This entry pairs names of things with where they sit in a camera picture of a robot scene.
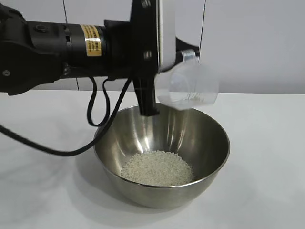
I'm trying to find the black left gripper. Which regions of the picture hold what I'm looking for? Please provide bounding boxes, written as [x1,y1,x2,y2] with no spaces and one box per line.
[103,0,201,117]

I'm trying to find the clear plastic measuring cup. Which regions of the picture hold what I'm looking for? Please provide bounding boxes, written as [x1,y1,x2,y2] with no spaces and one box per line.
[153,49,220,110]

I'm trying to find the white rice grains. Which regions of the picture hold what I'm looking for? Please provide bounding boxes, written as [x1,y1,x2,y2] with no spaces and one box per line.
[121,150,197,187]

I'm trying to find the stainless steel mixing bowl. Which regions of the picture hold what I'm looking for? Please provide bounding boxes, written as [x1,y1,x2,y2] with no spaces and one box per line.
[93,104,231,209]

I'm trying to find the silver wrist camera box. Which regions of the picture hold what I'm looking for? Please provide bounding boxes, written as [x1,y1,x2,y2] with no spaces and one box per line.
[158,0,177,73]

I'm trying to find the thin black cable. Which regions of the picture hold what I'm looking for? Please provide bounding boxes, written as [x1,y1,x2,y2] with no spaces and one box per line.
[88,75,112,127]

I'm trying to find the thick black cable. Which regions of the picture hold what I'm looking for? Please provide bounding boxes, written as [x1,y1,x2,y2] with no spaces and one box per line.
[0,77,134,157]

